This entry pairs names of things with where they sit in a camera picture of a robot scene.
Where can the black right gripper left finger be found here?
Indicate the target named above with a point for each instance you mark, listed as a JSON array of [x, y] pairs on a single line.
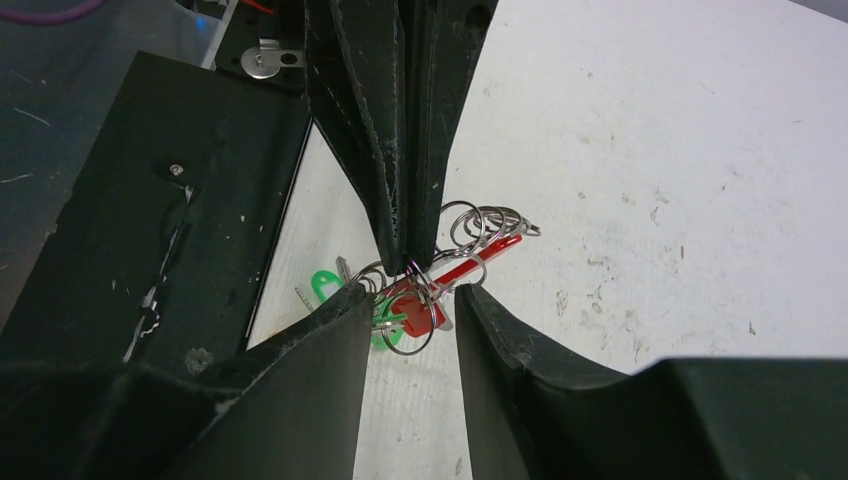
[[288, 408]]

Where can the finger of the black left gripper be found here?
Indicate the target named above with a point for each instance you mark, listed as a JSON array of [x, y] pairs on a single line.
[[443, 43], [356, 90]]

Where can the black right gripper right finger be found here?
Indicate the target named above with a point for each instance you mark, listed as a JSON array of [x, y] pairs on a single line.
[[535, 409]]

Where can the key with green tag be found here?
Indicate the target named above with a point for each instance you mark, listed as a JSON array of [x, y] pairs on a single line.
[[388, 330], [324, 284]]

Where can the key with red tag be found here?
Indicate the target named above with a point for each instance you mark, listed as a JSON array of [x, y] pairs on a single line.
[[418, 321]]

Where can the metal keyring with red grip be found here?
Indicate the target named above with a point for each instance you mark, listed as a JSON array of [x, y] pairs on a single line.
[[478, 235]]

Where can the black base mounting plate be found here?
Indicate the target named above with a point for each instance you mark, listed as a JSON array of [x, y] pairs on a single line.
[[148, 153]]

